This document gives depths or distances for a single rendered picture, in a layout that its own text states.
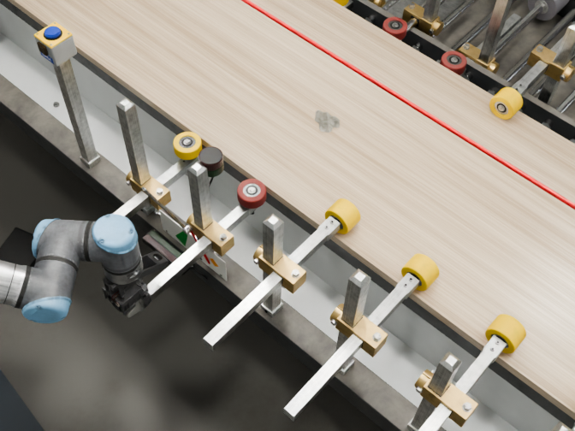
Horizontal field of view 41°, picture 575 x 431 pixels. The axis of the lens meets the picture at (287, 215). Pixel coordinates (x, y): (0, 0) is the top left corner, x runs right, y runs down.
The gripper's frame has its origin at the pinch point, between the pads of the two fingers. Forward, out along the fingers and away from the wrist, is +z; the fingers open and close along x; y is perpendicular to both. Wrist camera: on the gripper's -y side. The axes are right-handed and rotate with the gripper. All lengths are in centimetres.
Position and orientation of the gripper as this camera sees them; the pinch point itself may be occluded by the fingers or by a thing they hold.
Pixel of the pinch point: (140, 305)
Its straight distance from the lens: 201.1
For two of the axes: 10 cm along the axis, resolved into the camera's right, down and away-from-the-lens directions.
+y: -6.6, 5.9, -4.6
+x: 7.5, 5.6, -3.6
